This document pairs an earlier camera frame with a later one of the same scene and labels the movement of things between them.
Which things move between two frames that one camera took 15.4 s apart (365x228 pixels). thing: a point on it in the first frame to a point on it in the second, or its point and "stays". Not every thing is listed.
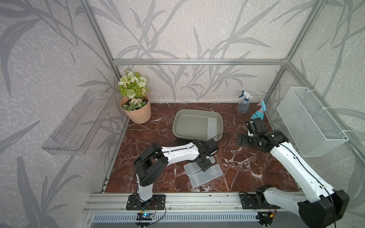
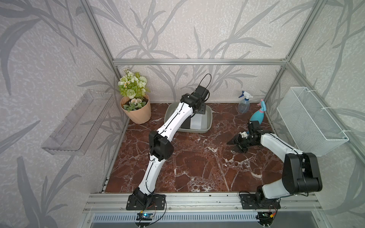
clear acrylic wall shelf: [76, 132] stays
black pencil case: [180, 141] to [186, 124]
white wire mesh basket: [313, 132] stays
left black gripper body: [204, 164] to [202, 109]
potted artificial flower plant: [137, 104] stays
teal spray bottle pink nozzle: [261, 113] stays
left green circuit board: [144, 216] stays
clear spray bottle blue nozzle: [244, 105] stays
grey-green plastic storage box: [197, 125] to [206, 120]
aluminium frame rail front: [186, 203] stays
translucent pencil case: [212, 128] to [196, 121]
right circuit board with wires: [265, 218] stays
